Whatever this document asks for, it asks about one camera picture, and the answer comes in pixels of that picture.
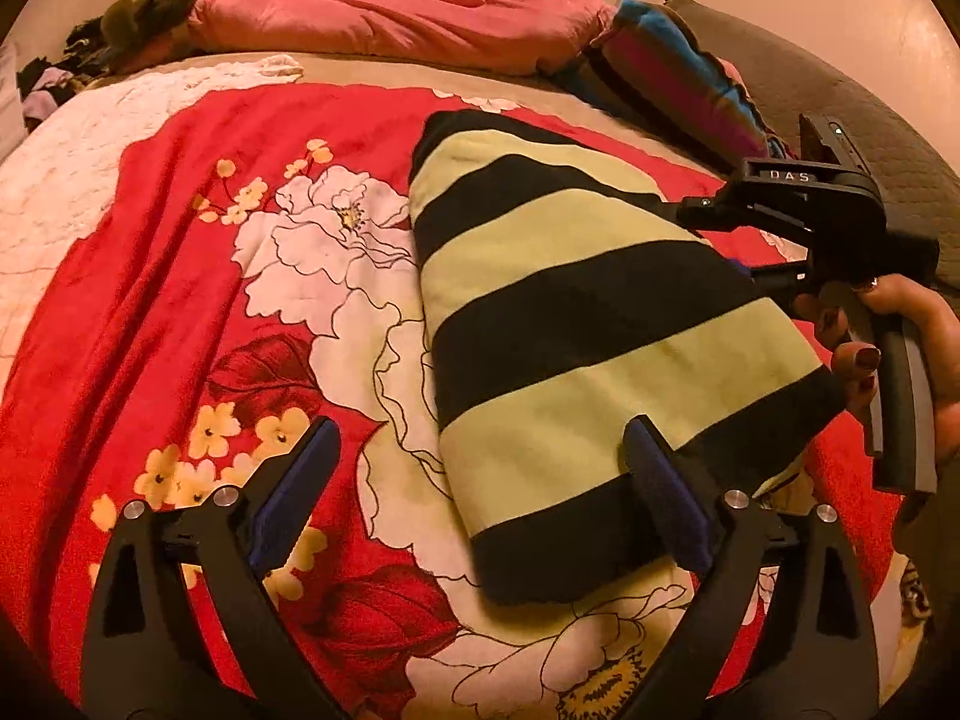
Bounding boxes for green black striped sweater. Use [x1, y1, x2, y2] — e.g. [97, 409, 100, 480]
[409, 110, 844, 605]

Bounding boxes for pile of clothes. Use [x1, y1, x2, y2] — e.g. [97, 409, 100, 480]
[16, 18, 109, 132]

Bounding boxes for right hand red nails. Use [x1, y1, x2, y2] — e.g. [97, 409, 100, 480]
[793, 275, 960, 466]

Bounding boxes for grey quilted headboard cushion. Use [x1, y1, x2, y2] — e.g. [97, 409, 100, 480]
[665, 0, 958, 302]

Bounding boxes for multicolour striped pillow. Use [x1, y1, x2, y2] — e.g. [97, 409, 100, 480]
[568, 0, 789, 167]

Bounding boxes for red floral blanket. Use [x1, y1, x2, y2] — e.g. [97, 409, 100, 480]
[0, 81, 907, 720]

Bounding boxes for tan bed sheet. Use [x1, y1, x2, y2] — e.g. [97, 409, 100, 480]
[89, 49, 723, 174]

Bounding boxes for peach white plush blanket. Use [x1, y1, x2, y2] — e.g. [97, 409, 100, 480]
[0, 54, 304, 376]

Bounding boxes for pink satin quilt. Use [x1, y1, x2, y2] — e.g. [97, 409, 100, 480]
[187, 0, 615, 76]

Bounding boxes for white plastic drawer unit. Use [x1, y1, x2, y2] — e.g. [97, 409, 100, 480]
[0, 44, 28, 161]

